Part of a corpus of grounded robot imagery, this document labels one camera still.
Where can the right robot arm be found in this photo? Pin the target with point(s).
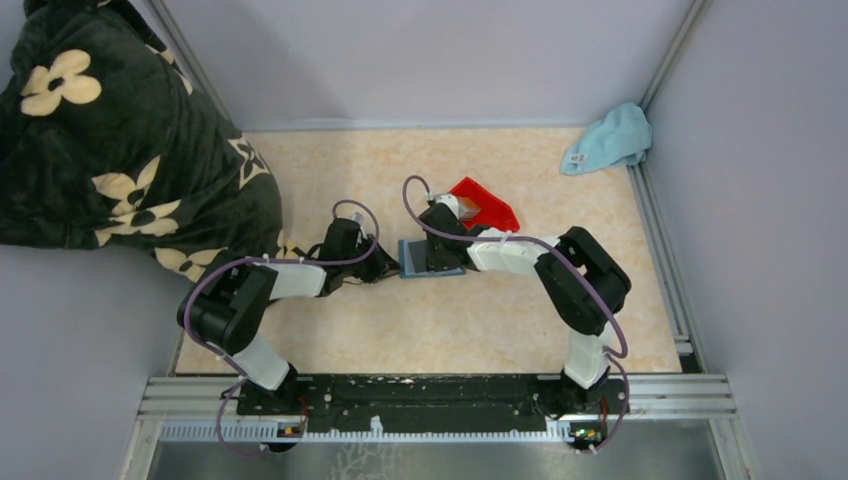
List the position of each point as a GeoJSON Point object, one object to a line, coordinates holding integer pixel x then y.
{"type": "Point", "coordinates": [586, 287]}

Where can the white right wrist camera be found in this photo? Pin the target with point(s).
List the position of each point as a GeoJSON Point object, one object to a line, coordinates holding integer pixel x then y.
{"type": "Point", "coordinates": [450, 201]}

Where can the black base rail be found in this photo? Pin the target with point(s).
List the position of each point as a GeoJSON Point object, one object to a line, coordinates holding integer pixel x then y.
{"type": "Point", "coordinates": [447, 406]}

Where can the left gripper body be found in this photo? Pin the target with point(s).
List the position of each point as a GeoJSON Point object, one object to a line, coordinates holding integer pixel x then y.
{"type": "Point", "coordinates": [365, 268]}

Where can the red plastic bin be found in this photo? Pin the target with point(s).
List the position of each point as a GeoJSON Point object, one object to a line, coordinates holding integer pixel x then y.
{"type": "Point", "coordinates": [488, 209]}

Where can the teal card holder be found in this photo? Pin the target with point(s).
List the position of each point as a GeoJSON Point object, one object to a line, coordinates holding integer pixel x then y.
{"type": "Point", "coordinates": [431, 273]}

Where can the black floral blanket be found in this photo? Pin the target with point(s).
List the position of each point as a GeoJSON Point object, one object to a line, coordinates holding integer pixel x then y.
{"type": "Point", "coordinates": [105, 142]}

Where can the silver credit cards stack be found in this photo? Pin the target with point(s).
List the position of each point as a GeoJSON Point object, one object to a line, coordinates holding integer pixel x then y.
{"type": "Point", "coordinates": [467, 209]}

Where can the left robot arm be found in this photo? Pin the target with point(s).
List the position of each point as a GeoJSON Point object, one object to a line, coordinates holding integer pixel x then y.
{"type": "Point", "coordinates": [224, 311]}

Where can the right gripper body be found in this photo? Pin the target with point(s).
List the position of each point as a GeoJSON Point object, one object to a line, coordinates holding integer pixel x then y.
{"type": "Point", "coordinates": [436, 256]}

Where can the light blue cloth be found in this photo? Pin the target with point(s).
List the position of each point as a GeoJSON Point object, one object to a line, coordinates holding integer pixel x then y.
{"type": "Point", "coordinates": [622, 138]}

